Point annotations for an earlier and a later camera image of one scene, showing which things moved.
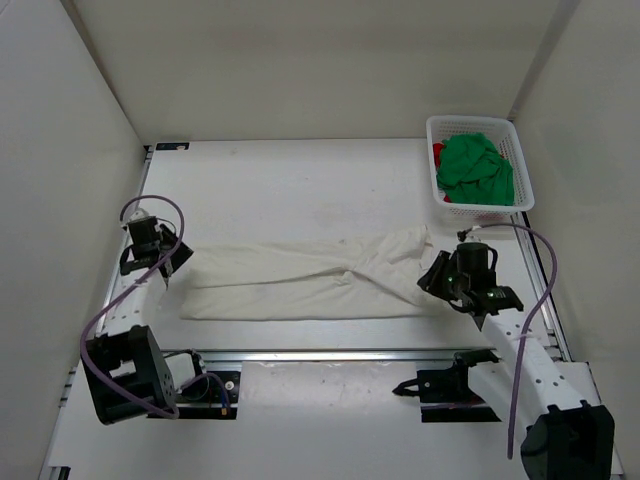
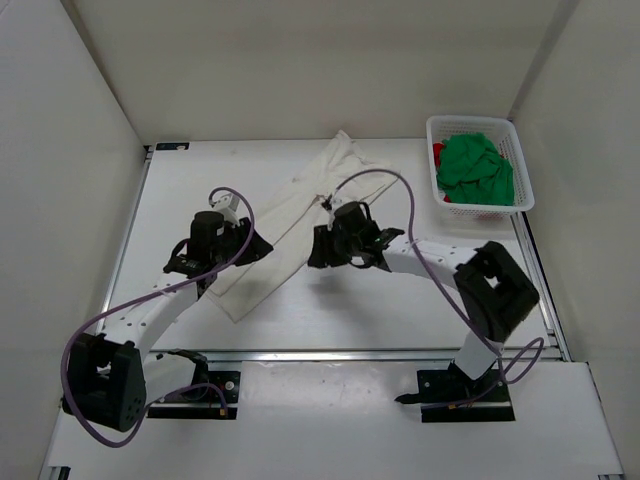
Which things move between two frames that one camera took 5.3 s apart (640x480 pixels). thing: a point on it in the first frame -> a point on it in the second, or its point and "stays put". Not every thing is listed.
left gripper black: [183, 252] -> [257, 248]
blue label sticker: [173, 146] stays put
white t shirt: [369, 276] -> [339, 175]
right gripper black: [431, 282] -> [325, 254]
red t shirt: [437, 149] stays put
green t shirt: [471, 170] stays put
